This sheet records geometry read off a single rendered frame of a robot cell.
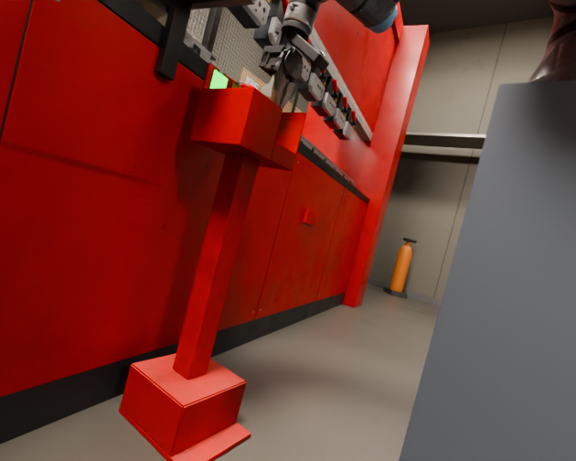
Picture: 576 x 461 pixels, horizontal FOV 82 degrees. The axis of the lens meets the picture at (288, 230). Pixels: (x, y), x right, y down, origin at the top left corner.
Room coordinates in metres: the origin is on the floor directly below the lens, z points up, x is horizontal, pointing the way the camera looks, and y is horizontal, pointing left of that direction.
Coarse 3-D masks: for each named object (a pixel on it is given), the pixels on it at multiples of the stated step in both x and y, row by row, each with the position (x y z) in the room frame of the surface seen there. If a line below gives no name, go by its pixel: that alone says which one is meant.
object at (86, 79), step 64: (0, 0) 0.48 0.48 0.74; (64, 0) 0.55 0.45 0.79; (0, 64) 0.49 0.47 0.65; (64, 64) 0.57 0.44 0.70; (128, 64) 0.66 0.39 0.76; (0, 128) 0.51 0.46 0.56; (64, 128) 0.59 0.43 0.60; (128, 128) 0.69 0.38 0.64; (192, 128) 0.85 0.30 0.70; (0, 192) 0.52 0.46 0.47; (64, 192) 0.61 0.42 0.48; (128, 192) 0.73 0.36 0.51; (192, 192) 0.90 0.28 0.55; (256, 192) 1.18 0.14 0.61; (320, 192) 1.71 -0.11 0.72; (0, 256) 0.54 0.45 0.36; (64, 256) 0.63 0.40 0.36; (128, 256) 0.76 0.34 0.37; (192, 256) 0.95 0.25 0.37; (256, 256) 1.28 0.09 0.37; (320, 256) 1.94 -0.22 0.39; (0, 320) 0.56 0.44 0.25; (64, 320) 0.66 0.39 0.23; (128, 320) 0.80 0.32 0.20; (256, 320) 1.41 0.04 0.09; (0, 384) 0.58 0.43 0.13; (64, 384) 0.69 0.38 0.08
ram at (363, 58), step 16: (320, 16) 1.53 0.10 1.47; (336, 16) 1.67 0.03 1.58; (352, 16) 1.84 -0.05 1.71; (320, 32) 1.56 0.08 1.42; (336, 32) 1.71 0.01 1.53; (352, 32) 1.89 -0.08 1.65; (368, 32) 2.11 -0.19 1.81; (384, 32) 2.39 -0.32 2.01; (320, 48) 1.59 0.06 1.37; (336, 48) 1.76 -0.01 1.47; (352, 48) 1.94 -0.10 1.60; (368, 48) 2.18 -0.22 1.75; (384, 48) 2.47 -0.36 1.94; (336, 64) 1.80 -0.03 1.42; (352, 64) 1.99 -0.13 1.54; (368, 64) 2.25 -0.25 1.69; (384, 64) 2.56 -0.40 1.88; (352, 80) 2.05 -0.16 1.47; (368, 80) 2.33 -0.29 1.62; (384, 80) 2.66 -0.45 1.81; (352, 96) 2.11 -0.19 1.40; (368, 96) 2.41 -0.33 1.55; (368, 112) 2.49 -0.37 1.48
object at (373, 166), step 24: (408, 48) 2.68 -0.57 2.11; (408, 72) 2.65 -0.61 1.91; (384, 96) 2.71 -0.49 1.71; (408, 96) 2.63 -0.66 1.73; (312, 120) 2.97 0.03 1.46; (384, 120) 2.69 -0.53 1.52; (408, 120) 2.80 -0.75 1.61; (336, 144) 2.84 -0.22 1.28; (360, 144) 2.75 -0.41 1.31; (384, 144) 2.67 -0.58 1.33; (360, 168) 2.73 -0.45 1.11; (384, 168) 2.65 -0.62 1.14; (384, 192) 2.63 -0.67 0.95; (360, 240) 2.67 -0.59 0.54; (360, 264) 2.65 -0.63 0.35; (360, 288) 2.67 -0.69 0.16
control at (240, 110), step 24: (216, 96) 0.73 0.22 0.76; (240, 96) 0.69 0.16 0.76; (264, 96) 0.70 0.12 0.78; (216, 120) 0.72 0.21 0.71; (240, 120) 0.68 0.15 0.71; (264, 120) 0.72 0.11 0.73; (288, 120) 0.86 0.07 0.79; (216, 144) 0.73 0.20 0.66; (240, 144) 0.67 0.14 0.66; (264, 144) 0.73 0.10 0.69; (288, 144) 0.85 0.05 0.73; (288, 168) 0.82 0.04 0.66
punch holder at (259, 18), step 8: (256, 0) 1.12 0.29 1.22; (264, 0) 1.15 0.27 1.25; (232, 8) 1.12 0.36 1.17; (240, 8) 1.10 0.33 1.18; (248, 8) 1.09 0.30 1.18; (256, 8) 1.12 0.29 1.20; (264, 8) 1.16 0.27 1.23; (240, 16) 1.15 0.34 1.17; (248, 16) 1.14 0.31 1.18; (256, 16) 1.13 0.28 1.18; (264, 16) 1.17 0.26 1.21; (248, 24) 1.18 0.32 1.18; (256, 24) 1.17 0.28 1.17; (264, 24) 1.18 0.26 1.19
